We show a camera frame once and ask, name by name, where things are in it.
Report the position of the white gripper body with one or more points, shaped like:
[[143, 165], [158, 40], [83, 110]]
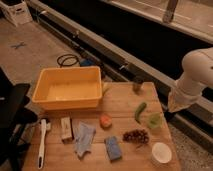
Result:
[[177, 100]]

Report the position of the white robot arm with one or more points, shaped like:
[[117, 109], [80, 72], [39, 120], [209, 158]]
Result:
[[197, 75]]

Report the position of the green plastic cup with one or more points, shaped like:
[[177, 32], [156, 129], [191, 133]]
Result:
[[154, 121]]

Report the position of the green cucumber toy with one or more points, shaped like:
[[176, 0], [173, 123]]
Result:
[[139, 110]]

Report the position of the small brown jar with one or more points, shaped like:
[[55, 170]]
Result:
[[137, 85]]

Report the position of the purple grape bunch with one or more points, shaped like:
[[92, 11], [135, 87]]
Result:
[[136, 136]]

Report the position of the white bowl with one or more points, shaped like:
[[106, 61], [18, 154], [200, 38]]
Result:
[[161, 153]]

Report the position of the orange peach toy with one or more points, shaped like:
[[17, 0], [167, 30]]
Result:
[[105, 121]]

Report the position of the blue sponge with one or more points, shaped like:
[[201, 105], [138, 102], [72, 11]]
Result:
[[112, 148]]

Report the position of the blue object on floor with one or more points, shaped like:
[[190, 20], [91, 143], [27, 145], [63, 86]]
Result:
[[86, 62]]

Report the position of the blue grey cloth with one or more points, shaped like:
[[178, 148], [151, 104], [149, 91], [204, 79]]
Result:
[[84, 138]]

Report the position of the yellow plastic bin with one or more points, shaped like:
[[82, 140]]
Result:
[[68, 88]]

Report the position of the small cardboard box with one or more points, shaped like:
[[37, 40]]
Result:
[[66, 128]]

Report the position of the white dish brush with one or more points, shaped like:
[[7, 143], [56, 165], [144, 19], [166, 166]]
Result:
[[42, 144]]

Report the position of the black chair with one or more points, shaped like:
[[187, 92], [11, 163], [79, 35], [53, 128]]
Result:
[[14, 116]]

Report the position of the white storage box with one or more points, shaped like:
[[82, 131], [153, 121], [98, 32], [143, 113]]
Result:
[[18, 14]]

